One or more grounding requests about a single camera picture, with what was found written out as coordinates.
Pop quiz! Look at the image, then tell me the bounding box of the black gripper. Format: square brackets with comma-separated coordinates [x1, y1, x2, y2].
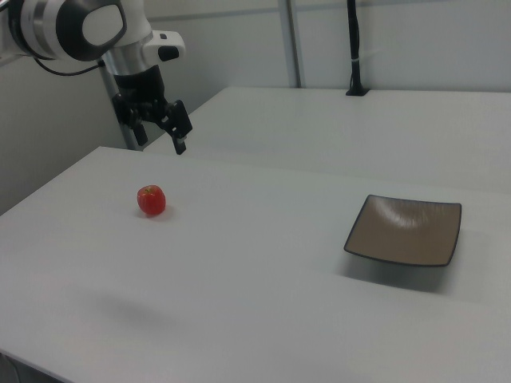
[111, 65, 194, 156]

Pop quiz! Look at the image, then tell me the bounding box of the red apple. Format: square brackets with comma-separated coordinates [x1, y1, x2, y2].
[137, 184, 168, 218]

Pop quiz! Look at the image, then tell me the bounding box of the square brown ceramic plate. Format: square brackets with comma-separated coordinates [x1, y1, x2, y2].
[343, 194, 463, 268]

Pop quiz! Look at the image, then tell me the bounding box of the grey metal support post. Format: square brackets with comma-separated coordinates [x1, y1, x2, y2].
[101, 58, 141, 152]

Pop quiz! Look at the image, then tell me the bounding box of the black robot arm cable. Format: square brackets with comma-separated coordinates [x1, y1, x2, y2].
[33, 57, 105, 77]

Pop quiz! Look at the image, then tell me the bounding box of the grey metal partition post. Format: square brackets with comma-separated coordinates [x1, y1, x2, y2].
[284, 0, 303, 89]

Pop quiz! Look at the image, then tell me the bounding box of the black camera stand pole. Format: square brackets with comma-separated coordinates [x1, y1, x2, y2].
[345, 0, 370, 97]

